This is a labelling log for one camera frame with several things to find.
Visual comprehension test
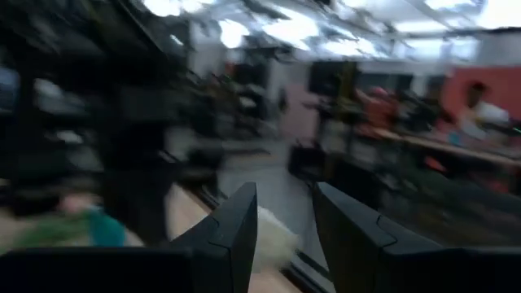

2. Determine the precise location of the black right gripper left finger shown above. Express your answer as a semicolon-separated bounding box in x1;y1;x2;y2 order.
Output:
0;182;258;293

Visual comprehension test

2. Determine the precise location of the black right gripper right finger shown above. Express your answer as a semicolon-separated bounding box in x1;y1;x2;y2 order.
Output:
312;182;521;293

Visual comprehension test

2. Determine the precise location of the white artificial tulip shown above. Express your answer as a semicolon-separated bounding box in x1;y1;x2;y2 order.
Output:
254;205;302;273

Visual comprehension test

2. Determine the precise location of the pink artificial tulip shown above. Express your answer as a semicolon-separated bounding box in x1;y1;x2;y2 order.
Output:
11;190;103;249

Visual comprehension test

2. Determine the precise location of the cluttered wooden desk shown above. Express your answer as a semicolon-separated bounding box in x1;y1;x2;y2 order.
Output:
366;128;521;168

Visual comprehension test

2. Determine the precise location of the black monitor screen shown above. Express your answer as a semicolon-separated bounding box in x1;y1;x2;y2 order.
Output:
308;60;360;98

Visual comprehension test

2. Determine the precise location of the person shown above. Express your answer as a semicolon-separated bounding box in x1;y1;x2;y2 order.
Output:
455;81;512;142

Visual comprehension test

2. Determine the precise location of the red cloth panel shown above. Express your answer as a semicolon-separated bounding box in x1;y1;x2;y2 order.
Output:
441;66;521;121

